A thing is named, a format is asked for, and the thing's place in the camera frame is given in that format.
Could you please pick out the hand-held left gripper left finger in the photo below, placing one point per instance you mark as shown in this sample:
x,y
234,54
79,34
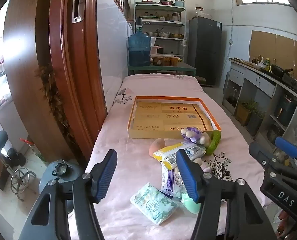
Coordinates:
x,y
106,177

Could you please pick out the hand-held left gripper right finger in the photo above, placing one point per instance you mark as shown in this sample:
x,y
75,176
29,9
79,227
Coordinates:
x,y
187,177

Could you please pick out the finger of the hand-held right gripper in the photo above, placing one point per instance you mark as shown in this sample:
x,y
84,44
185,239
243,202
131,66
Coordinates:
x,y
258,152
287,148

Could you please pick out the purple white plastic packet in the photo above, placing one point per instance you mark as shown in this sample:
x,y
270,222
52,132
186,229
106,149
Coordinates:
x,y
168,180

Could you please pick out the white pink plush rabbit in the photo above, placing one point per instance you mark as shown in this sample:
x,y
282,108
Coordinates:
x,y
204,166

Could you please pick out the yellow white plastic packet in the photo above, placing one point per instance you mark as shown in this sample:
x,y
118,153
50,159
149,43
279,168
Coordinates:
x,y
173,152

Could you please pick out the mint green egg-shaped sponge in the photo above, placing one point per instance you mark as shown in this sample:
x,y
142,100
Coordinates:
x,y
192,207

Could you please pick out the leopard print scrunchie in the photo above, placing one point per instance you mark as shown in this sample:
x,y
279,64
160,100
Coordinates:
x,y
219,170

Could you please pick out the pink egg-shaped sponge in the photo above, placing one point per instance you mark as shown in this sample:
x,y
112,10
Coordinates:
x,y
157,147

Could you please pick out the purple white plush toy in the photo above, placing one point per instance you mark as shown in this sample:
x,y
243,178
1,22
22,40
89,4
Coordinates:
x,y
191,133

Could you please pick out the green floral tissue pack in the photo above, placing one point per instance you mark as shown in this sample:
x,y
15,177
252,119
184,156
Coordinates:
x,y
151,202

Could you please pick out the orange rimmed cardboard box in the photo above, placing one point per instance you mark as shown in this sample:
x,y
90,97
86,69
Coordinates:
x,y
163,120

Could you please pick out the person's right hand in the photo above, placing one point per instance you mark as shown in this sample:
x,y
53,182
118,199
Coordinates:
x,y
281,223

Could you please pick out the metal cooking pot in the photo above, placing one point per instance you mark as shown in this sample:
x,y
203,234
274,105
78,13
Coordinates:
x,y
273,135

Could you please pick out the potted plant in dark pot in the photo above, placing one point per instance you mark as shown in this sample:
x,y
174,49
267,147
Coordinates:
x,y
254,125

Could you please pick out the grey gas cylinder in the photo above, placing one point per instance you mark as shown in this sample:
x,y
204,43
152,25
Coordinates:
x,y
72,167

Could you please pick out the dark green kitchen appliance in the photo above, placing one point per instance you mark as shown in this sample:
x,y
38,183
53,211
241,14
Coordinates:
x,y
286,110

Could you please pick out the potted plant in brown pot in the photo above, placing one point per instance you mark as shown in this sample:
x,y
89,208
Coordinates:
x,y
243,113

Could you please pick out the glass kettle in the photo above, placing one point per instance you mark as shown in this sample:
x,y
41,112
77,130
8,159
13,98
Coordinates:
x,y
232,98

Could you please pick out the gas stove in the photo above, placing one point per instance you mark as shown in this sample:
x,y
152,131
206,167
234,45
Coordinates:
x,y
294,83

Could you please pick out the grey kitchen counter cabinet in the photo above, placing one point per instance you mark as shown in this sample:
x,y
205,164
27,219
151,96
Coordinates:
x,y
258,82

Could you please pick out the black wok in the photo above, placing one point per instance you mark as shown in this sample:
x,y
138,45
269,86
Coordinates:
x,y
278,71

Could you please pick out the green yellow bottle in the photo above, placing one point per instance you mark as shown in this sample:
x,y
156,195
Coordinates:
x,y
267,65

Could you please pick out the small brown stool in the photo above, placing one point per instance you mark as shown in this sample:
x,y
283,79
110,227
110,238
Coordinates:
x,y
204,81

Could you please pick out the chopping board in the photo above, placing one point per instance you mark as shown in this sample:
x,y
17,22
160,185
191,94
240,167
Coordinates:
x,y
249,63

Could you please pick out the dark sauce bottle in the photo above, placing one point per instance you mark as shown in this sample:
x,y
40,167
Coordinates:
x,y
254,60

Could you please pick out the black container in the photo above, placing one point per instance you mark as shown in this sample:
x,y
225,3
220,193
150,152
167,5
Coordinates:
x,y
13,156

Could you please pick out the brown feather duster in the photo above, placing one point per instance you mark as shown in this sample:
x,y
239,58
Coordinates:
x,y
51,92

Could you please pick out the green table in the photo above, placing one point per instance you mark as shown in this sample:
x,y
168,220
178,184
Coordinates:
x,y
163,68

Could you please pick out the dark grey refrigerator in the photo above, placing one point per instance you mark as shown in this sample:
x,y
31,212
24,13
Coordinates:
x,y
203,50

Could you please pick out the brown food jar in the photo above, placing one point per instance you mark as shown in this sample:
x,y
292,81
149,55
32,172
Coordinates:
x,y
166,61
156,61
174,61

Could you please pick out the blue water jug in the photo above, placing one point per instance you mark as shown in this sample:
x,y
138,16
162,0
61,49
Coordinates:
x,y
139,50

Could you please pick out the pink plastic container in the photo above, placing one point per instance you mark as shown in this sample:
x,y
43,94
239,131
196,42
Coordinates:
x,y
154,49

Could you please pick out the brass bowl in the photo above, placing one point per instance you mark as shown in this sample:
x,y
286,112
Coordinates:
x,y
176,35

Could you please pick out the wooden door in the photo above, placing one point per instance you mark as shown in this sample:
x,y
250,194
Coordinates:
x,y
21,55

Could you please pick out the glass jar with lid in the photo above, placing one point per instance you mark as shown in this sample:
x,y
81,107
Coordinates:
x,y
199,11

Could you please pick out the white metal shelf rack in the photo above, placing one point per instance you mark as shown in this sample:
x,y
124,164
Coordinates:
x,y
161,23

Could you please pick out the water jug pump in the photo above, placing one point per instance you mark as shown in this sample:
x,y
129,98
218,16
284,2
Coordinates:
x,y
139,25

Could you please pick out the row of spice jars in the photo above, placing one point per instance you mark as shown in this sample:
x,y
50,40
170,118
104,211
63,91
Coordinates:
x,y
161,17

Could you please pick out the teal enamel pot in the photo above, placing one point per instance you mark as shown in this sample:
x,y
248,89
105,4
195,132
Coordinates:
x,y
179,2

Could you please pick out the metal strike plate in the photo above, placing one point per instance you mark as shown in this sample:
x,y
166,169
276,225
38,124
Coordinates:
x,y
74,8

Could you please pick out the red lidded pot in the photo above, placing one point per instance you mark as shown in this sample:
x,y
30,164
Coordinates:
x,y
166,2

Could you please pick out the flat lidded pan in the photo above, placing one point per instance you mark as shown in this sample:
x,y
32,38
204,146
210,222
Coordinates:
x,y
146,1

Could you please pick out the metal stool frame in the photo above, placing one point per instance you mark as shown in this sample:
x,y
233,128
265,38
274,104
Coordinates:
x,y
19,180

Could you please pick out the wooden door frame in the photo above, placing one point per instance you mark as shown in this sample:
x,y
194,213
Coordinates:
x,y
78,67

